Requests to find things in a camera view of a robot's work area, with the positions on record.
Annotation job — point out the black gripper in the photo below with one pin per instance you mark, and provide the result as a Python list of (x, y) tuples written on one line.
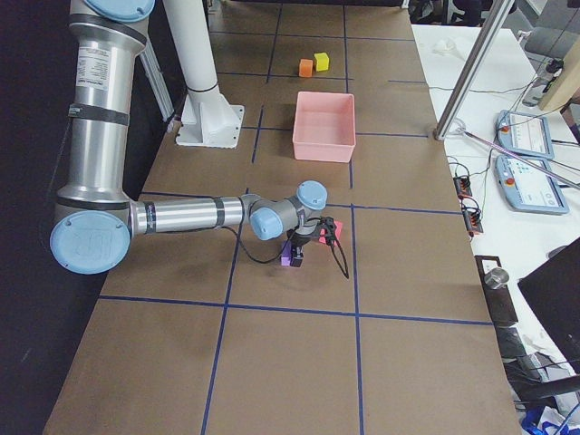
[(300, 241)]

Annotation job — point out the orange foam block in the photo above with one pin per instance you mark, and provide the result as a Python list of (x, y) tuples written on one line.
[(305, 68)]

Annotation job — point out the purple foam block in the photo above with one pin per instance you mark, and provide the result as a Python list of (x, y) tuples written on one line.
[(286, 257)]

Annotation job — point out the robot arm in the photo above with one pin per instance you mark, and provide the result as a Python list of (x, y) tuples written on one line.
[(95, 220)]

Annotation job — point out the pink plastic bin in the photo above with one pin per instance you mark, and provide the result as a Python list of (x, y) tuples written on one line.
[(324, 127)]

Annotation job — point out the red foam block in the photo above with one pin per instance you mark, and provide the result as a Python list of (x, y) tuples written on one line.
[(330, 232)]

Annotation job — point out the yellow foam block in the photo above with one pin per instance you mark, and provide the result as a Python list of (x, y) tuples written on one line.
[(321, 62)]

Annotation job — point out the lower teach pendant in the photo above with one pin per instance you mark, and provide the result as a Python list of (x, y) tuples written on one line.
[(527, 189)]

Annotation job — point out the teach pendant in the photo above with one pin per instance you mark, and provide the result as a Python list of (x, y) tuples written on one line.
[(527, 189), (525, 134)]

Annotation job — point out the upper teach pendant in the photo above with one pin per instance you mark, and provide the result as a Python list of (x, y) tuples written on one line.
[(525, 134)]

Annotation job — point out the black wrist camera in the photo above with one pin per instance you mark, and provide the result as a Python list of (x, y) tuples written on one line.
[(330, 230)]

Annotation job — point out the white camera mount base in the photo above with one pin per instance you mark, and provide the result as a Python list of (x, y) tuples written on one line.
[(210, 121)]

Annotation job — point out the white camera pole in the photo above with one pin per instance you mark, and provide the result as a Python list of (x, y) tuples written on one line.
[(189, 29)]

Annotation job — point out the aluminium frame post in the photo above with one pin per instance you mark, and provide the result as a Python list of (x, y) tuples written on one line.
[(487, 34)]

